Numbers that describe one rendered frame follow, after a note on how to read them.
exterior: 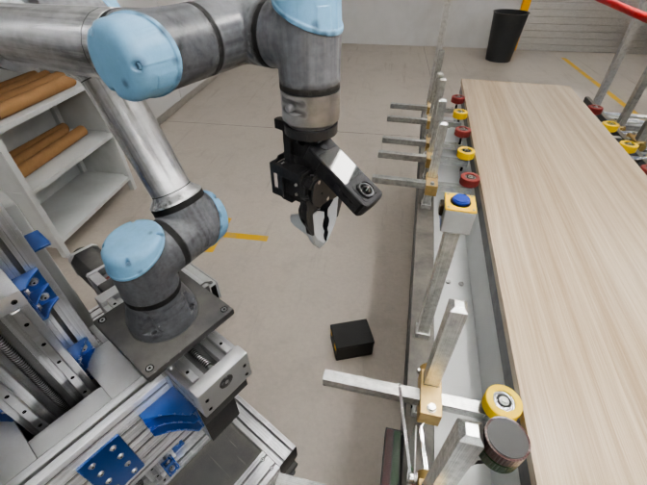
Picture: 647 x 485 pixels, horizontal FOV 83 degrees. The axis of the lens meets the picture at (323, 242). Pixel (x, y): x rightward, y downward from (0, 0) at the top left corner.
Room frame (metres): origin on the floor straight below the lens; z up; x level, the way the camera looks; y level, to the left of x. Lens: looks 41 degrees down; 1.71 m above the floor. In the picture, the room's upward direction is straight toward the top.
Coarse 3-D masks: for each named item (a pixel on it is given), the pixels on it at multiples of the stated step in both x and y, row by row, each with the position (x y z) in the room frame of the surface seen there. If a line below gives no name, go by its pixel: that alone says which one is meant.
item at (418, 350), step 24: (432, 216) 1.36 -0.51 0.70; (432, 240) 1.19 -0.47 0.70; (432, 264) 1.04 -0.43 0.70; (408, 312) 0.85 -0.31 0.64; (408, 336) 0.71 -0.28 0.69; (432, 336) 0.70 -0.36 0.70; (408, 360) 0.62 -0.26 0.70; (408, 384) 0.54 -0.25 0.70; (408, 408) 0.47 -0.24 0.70; (408, 432) 0.40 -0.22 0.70; (432, 432) 0.40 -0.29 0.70; (432, 456) 0.35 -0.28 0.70
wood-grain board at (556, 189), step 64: (512, 128) 1.87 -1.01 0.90; (576, 128) 1.87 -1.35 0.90; (512, 192) 1.25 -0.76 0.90; (576, 192) 1.25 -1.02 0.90; (640, 192) 1.25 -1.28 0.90; (512, 256) 0.87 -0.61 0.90; (576, 256) 0.87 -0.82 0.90; (640, 256) 0.87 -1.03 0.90; (512, 320) 0.61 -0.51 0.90; (576, 320) 0.61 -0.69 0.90; (640, 320) 0.61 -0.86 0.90; (576, 384) 0.43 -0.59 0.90; (640, 384) 0.43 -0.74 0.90; (576, 448) 0.29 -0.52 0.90; (640, 448) 0.29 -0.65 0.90
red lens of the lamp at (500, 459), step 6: (492, 420) 0.23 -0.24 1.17; (510, 420) 0.23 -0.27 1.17; (486, 426) 0.22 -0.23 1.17; (486, 432) 0.22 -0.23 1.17; (486, 438) 0.21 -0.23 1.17; (528, 438) 0.21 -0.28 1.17; (486, 444) 0.20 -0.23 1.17; (486, 450) 0.20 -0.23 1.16; (492, 450) 0.19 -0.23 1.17; (528, 450) 0.19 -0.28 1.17; (492, 456) 0.19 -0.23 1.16; (498, 456) 0.19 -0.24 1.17; (504, 456) 0.18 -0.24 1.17; (498, 462) 0.18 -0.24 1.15; (504, 462) 0.18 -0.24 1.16; (510, 462) 0.18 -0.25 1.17; (516, 462) 0.18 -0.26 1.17
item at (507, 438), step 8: (496, 424) 0.23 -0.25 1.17; (504, 424) 0.23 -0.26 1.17; (512, 424) 0.23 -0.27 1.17; (488, 432) 0.21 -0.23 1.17; (496, 432) 0.21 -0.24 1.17; (504, 432) 0.21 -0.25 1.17; (512, 432) 0.21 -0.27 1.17; (520, 432) 0.21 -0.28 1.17; (496, 440) 0.20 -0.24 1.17; (504, 440) 0.20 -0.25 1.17; (512, 440) 0.20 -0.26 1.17; (520, 440) 0.20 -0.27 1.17; (496, 448) 0.19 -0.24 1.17; (504, 448) 0.19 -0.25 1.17; (512, 448) 0.19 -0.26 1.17; (520, 448) 0.19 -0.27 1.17; (528, 448) 0.19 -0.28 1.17; (512, 456) 0.18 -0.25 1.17; (520, 456) 0.18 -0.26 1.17
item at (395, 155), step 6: (378, 150) 1.70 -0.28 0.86; (384, 150) 1.70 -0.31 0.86; (378, 156) 1.69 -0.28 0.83; (384, 156) 1.68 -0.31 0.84; (390, 156) 1.67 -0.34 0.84; (396, 156) 1.67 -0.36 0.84; (402, 156) 1.66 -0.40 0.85; (408, 156) 1.65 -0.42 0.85; (414, 156) 1.65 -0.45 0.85; (420, 156) 1.64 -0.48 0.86; (426, 156) 1.64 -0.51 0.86; (444, 156) 1.64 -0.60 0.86; (444, 162) 1.61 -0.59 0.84; (450, 162) 1.61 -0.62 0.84; (456, 162) 1.60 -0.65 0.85; (462, 162) 1.59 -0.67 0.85
